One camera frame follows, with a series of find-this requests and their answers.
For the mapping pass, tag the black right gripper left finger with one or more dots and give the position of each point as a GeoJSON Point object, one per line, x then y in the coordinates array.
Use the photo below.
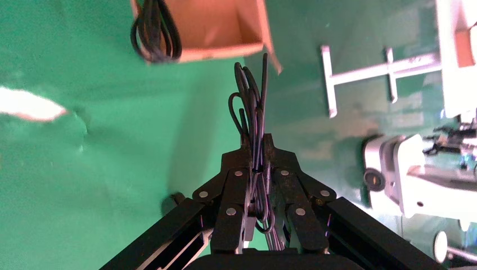
{"type": "Point", "coordinates": [231, 193]}

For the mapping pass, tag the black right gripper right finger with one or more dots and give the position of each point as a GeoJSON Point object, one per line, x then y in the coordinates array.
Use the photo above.
{"type": "Point", "coordinates": [294, 193]}

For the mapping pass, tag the open brown cardboard box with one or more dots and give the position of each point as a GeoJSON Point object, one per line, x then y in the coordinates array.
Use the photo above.
{"type": "Point", "coordinates": [216, 22]}

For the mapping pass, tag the white wheeled background robot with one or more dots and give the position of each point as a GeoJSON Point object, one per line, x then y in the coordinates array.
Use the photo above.
{"type": "Point", "coordinates": [410, 179]}

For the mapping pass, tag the white table with legs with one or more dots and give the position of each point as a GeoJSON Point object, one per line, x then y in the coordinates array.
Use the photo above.
{"type": "Point", "coordinates": [372, 69]}

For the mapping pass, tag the background robot black gripper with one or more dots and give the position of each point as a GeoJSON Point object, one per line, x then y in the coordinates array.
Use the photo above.
{"type": "Point", "coordinates": [456, 132]}
{"type": "Point", "coordinates": [441, 147]}

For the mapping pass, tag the white floor stand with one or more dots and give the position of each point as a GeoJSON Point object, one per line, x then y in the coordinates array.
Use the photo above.
{"type": "Point", "coordinates": [440, 246]}

